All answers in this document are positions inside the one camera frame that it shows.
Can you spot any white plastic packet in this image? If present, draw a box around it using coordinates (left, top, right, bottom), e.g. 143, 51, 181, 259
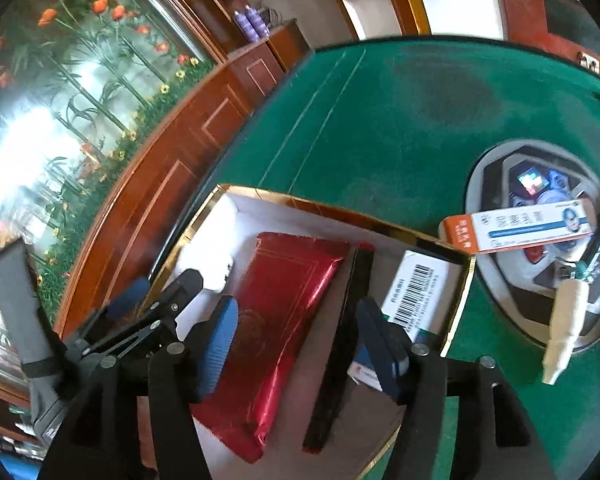
177, 195, 241, 293

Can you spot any table centre control panel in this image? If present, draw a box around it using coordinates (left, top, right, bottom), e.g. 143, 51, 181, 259
464, 140, 600, 356

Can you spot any red pillar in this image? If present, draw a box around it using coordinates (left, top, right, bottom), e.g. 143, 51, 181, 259
495, 0, 600, 63

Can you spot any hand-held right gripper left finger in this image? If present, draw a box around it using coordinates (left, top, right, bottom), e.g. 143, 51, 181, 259
37, 295, 241, 480

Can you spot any long black box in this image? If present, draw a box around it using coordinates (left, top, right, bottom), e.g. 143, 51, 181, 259
302, 242, 376, 453

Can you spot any orange and white medicine box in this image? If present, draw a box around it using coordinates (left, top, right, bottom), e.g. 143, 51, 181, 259
439, 199, 597, 255

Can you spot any white barcode box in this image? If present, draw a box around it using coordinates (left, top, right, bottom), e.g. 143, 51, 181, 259
347, 250, 463, 391

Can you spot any red foil packet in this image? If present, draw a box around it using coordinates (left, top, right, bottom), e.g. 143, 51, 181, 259
190, 232, 351, 463

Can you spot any flower wall painting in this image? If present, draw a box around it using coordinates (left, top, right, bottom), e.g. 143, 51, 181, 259
0, 0, 216, 361

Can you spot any wooden cabinet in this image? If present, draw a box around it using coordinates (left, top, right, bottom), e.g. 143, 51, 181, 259
55, 20, 313, 341

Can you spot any white tube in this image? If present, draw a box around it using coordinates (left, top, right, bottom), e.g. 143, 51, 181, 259
541, 180, 600, 386

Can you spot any black panel on pillar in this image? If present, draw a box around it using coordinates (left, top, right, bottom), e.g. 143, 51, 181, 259
544, 0, 600, 58

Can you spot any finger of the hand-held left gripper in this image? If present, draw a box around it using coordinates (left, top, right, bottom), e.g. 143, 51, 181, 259
100, 277, 153, 328
82, 269, 206, 361

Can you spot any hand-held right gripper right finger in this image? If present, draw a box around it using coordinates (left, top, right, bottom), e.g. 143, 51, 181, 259
355, 298, 556, 480

